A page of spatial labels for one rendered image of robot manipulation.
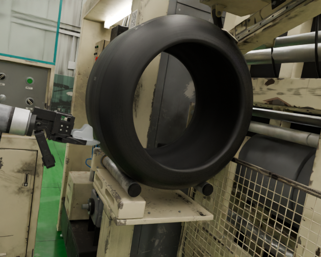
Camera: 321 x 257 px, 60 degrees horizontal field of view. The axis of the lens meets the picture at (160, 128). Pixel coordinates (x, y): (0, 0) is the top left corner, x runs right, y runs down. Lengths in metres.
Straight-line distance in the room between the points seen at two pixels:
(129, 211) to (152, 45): 0.51
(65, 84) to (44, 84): 8.52
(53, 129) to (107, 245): 0.72
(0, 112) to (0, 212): 0.86
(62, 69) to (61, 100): 1.04
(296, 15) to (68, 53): 9.34
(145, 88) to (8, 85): 0.67
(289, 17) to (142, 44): 0.56
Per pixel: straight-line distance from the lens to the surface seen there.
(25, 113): 0.85
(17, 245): 1.70
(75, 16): 10.35
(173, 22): 0.88
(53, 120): 0.86
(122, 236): 1.40
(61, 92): 10.03
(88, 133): 0.88
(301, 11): 1.13
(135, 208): 0.92
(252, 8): 1.38
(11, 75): 1.53
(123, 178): 0.95
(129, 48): 0.82
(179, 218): 1.01
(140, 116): 1.24
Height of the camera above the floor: 1.20
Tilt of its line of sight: 6 degrees down
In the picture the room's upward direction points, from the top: 9 degrees clockwise
